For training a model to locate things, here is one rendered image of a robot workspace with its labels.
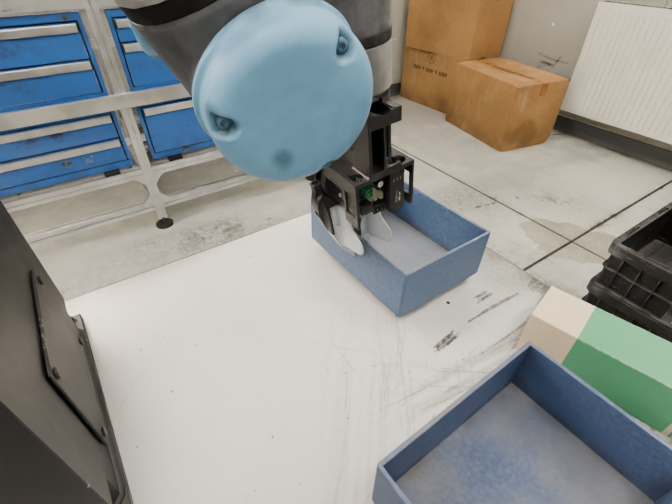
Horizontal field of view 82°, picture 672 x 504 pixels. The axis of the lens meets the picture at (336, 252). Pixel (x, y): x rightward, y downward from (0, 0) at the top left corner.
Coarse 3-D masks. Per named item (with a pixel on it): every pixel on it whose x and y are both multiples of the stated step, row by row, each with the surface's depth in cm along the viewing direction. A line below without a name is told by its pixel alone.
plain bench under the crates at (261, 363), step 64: (192, 256) 59; (256, 256) 59; (320, 256) 59; (128, 320) 50; (192, 320) 50; (256, 320) 50; (320, 320) 50; (384, 320) 50; (448, 320) 50; (512, 320) 50; (128, 384) 42; (192, 384) 42; (256, 384) 42; (320, 384) 42; (384, 384) 42; (448, 384) 42; (128, 448) 37; (192, 448) 37; (256, 448) 37; (320, 448) 37; (384, 448) 37
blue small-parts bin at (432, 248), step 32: (416, 192) 58; (320, 224) 56; (416, 224) 61; (448, 224) 55; (352, 256) 51; (384, 256) 45; (416, 256) 56; (448, 256) 46; (480, 256) 52; (384, 288) 48; (416, 288) 46; (448, 288) 51
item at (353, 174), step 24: (384, 96) 34; (384, 120) 33; (360, 144) 34; (384, 144) 34; (336, 168) 38; (360, 168) 36; (384, 168) 36; (408, 168) 38; (336, 192) 42; (360, 192) 38; (384, 192) 39; (408, 192) 40; (360, 216) 40
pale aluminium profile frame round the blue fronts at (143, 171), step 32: (96, 32) 133; (128, 96) 146; (160, 96) 152; (0, 128) 131; (128, 128) 154; (192, 160) 176; (32, 192) 150; (64, 192) 153; (160, 192) 175; (192, 192) 184; (64, 224) 162; (96, 224) 167; (160, 224) 184
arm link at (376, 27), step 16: (336, 0) 27; (352, 0) 27; (368, 0) 28; (384, 0) 28; (352, 16) 28; (368, 16) 28; (384, 16) 29; (352, 32) 29; (368, 32) 29; (384, 32) 30
